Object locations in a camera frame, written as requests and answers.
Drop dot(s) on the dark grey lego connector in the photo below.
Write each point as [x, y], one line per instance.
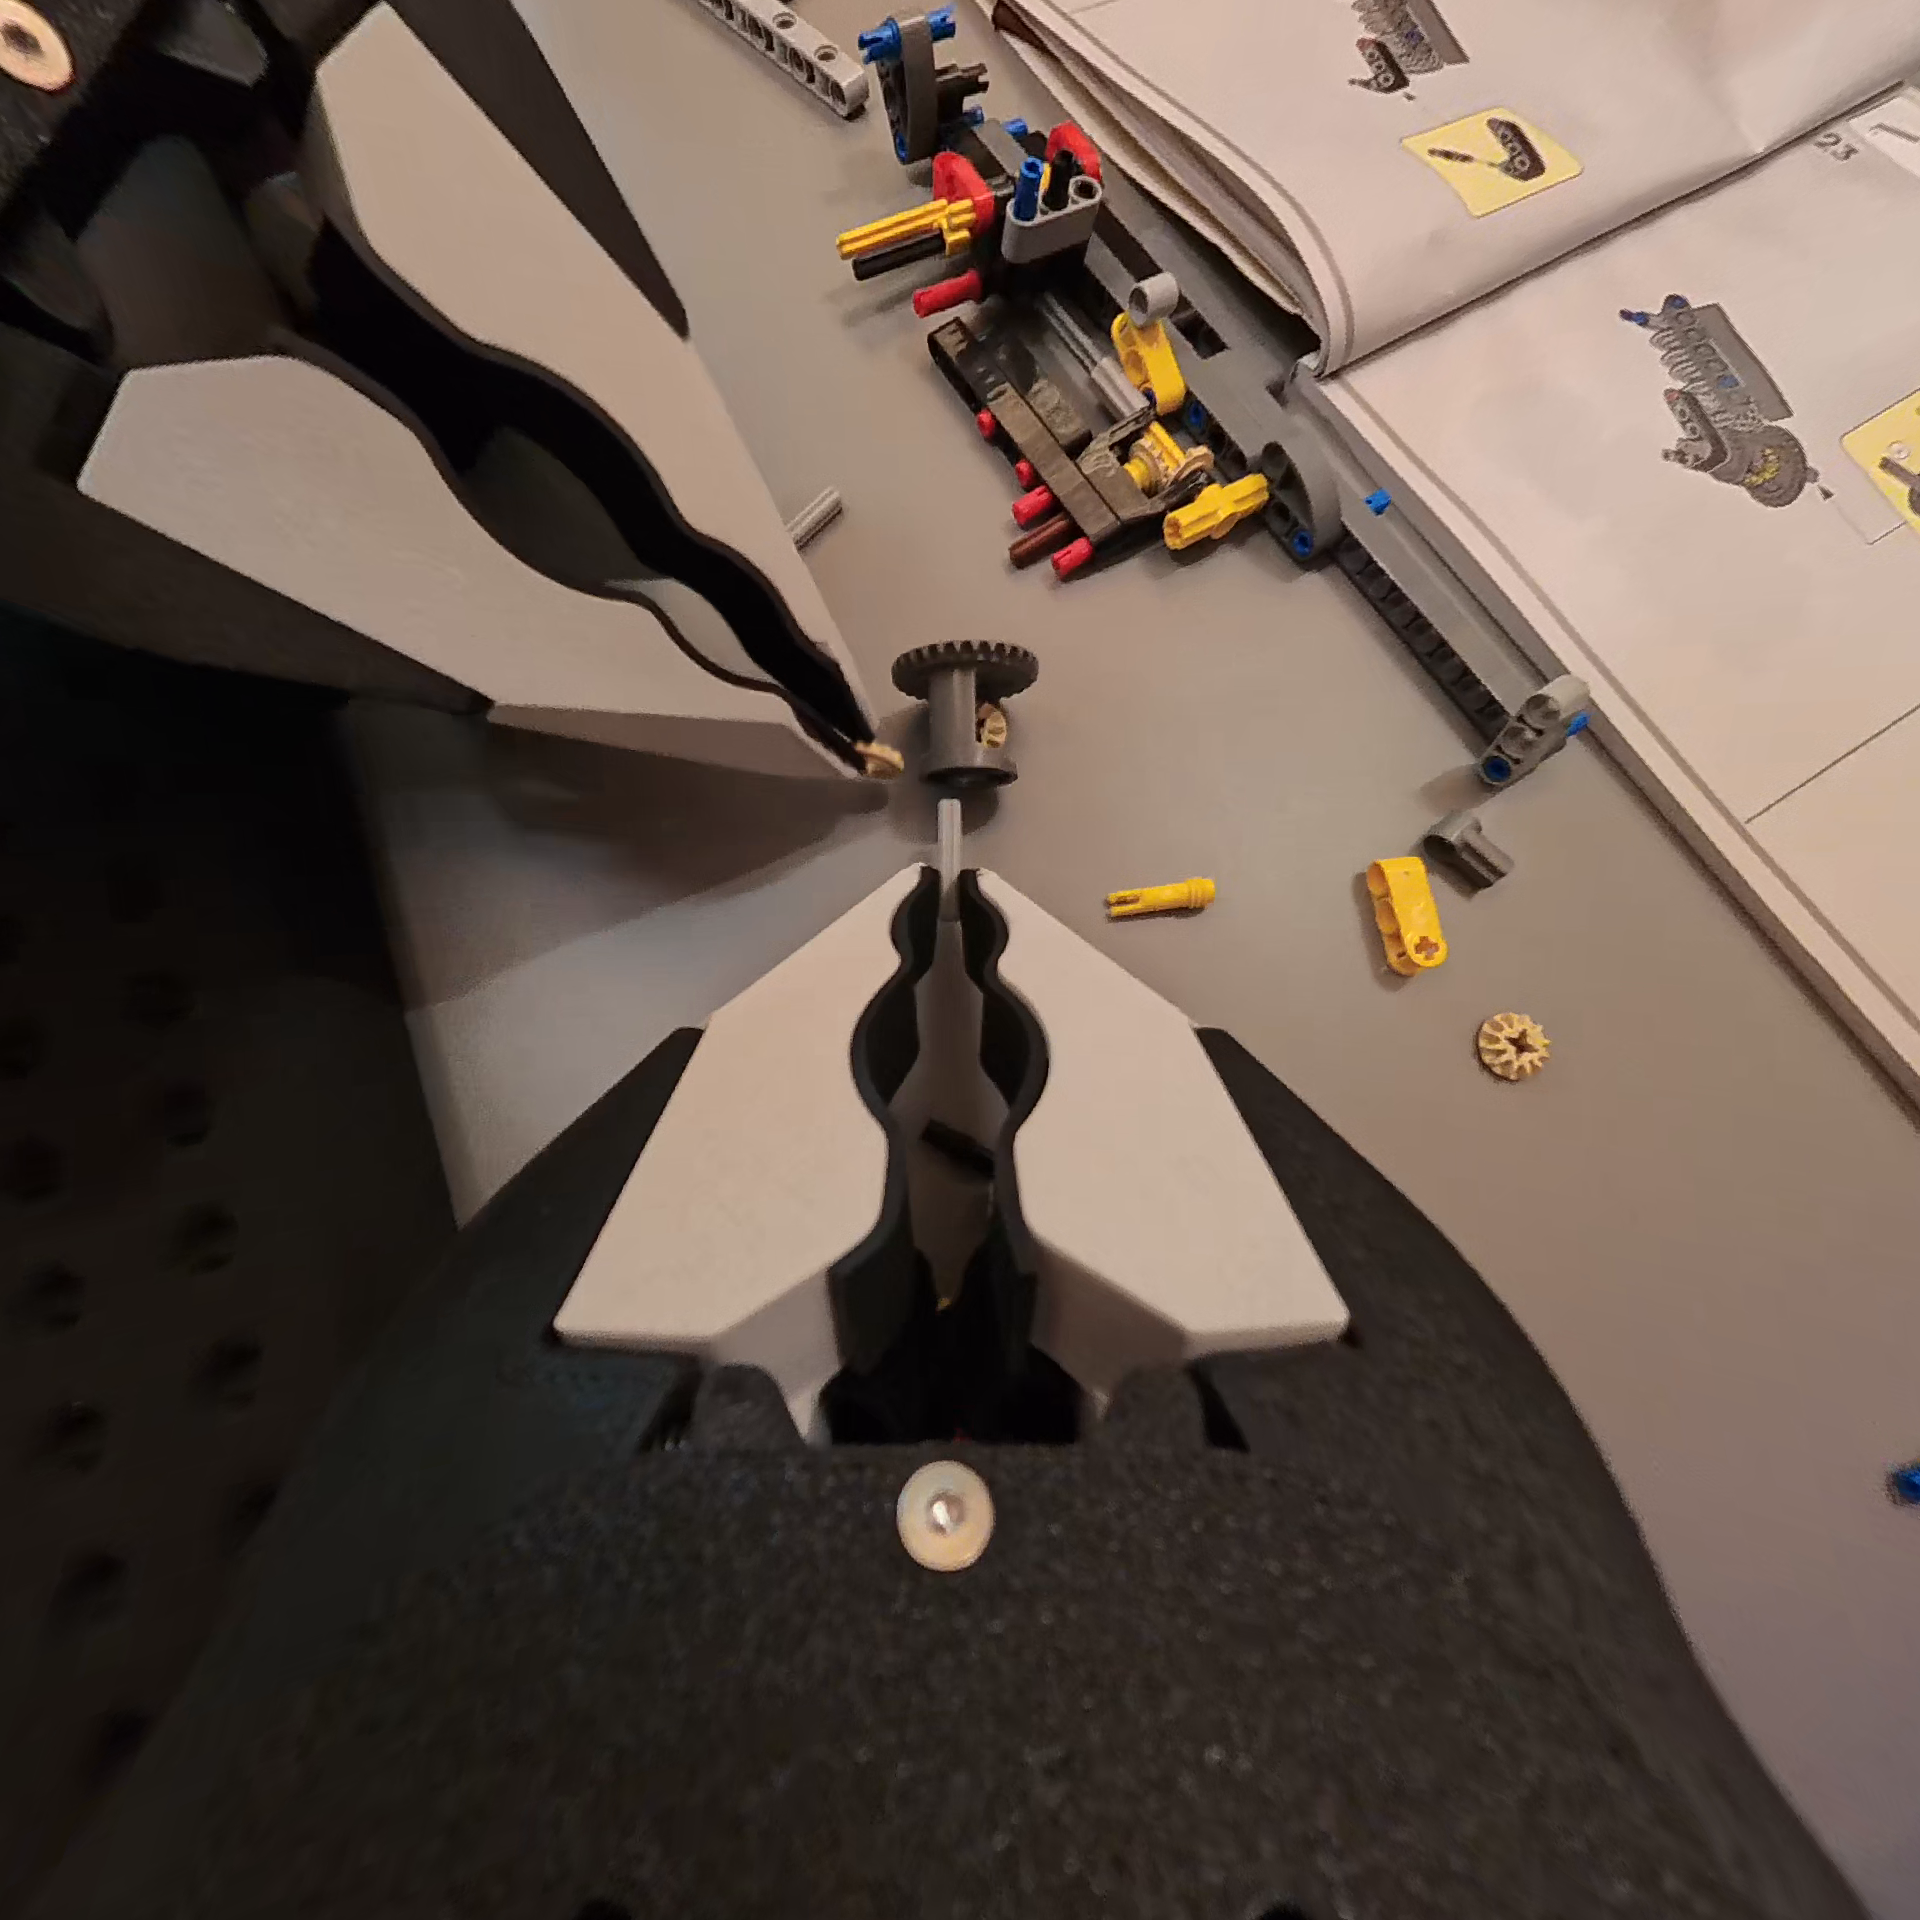
[1467, 850]

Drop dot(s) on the lego chassis assembly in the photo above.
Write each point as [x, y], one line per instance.
[1140, 375]

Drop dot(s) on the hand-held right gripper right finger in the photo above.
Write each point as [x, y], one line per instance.
[1185, 1186]

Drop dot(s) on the black lego pin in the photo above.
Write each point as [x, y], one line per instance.
[954, 1148]

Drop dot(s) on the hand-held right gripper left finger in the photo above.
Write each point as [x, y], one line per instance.
[721, 1186]

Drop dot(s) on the grey lego differential housing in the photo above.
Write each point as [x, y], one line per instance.
[961, 720]

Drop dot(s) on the yellow lego connector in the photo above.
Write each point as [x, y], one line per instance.
[1405, 915]

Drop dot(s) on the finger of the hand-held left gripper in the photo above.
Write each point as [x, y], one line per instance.
[495, 255]
[376, 556]

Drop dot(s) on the grey lego axle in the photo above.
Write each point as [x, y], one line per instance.
[819, 516]
[948, 840]

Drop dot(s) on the yellow lego pin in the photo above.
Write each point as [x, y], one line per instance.
[1160, 898]

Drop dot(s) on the lego instruction booklet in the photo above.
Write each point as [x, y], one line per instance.
[1576, 300]

